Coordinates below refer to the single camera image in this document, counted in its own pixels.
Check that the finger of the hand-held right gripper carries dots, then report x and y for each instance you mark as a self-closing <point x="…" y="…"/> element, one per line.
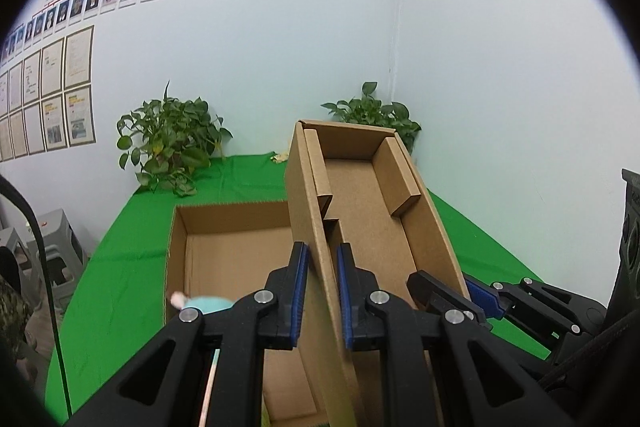
<point x="482" y="294"/>
<point x="435" y="289"/>

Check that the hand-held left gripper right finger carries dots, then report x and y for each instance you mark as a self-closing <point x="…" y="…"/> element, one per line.
<point x="345" y="297"/>

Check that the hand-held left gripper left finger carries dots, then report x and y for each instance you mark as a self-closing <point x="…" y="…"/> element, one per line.
<point x="299" y="292"/>

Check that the large cardboard box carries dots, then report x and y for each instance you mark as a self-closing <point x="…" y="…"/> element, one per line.
<point x="225" y="252"/>

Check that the cardboard divider insert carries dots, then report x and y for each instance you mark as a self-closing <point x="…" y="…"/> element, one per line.
<point x="360" y="187"/>

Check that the pink and teal plush toy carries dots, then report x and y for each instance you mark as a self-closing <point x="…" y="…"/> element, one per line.
<point x="210" y="304"/>

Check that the small beige object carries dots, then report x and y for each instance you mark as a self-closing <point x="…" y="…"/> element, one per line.
<point x="279" y="157"/>

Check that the low leafy potted plant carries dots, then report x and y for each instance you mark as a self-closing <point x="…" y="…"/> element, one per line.
<point x="370" y="109"/>

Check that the tall leafy potted plant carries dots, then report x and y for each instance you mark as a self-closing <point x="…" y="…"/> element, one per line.
<point x="170" y="132"/>

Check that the group of framed wall certificates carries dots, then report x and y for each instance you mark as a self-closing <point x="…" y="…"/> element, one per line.
<point x="77" y="57"/>

